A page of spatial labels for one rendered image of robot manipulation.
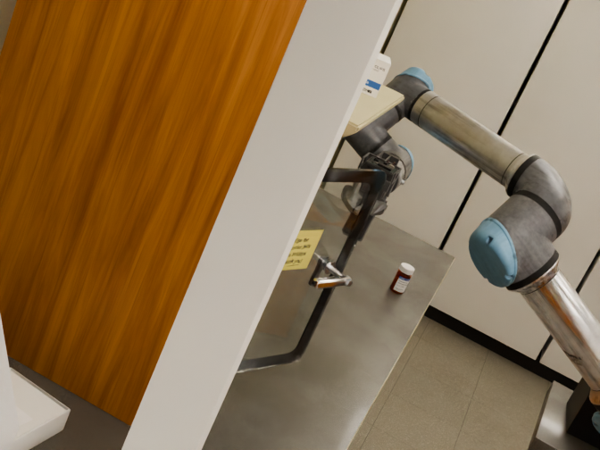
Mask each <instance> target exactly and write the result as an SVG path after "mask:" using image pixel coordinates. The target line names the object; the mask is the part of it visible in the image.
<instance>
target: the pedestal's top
mask: <svg viewBox="0 0 600 450"><path fill-rule="evenodd" d="M572 393H573V390H571V389H569V388H567V387H565V386H564V385H562V384H560V383H558V382H556V381H555V380H554V381H553V383H552V385H551V386H550V388H549V389H548V391H547V392H546V396H545V399H544V402H543V404H542V407H541V410H540V413H539V416H538V418H537V423H536V426H535V428H534V431H533V434H532V437H531V440H530V442H529V447H528V450H600V449H598V448H596V447H594V446H592V445H590V444H588V443H586V442H584V441H582V440H580V439H578V438H576V437H574V436H572V435H570V434H568V433H566V412H567V402H568V400H569V399H570V397H571V395H572Z"/></svg>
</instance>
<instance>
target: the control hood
mask: <svg viewBox="0 0 600 450"><path fill-rule="evenodd" d="M403 100H404V95H402V94H400V93H398V92H396V91H395V90H393V89H391V88H389V87H386V86H384V85H382V86H381V88H380V90H379V92H378V95H377V97H376V98H374V97H372V96H368V95H365V94H364V93H361V95H360V97H359V99H358V101H357V104H356V106H355V108H354V110H353V113H352V115H351V117H350V119H349V122H348V123H347V125H346V129H345V131H344V133H343V135H342V137H341V138H344V137H347V136H350V135H353V134H354V133H356V132H358V131H359V130H361V129H363V128H364V127H365V126H367V125H368V124H370V123H371V122H373V121H375V120H376V119H378V117H380V116H381V115H382V114H384V113H386V112H387V111H389V110H390V109H392V108H393V107H395V106H396V105H398V104H399V103H401V102H402V101H403Z"/></svg>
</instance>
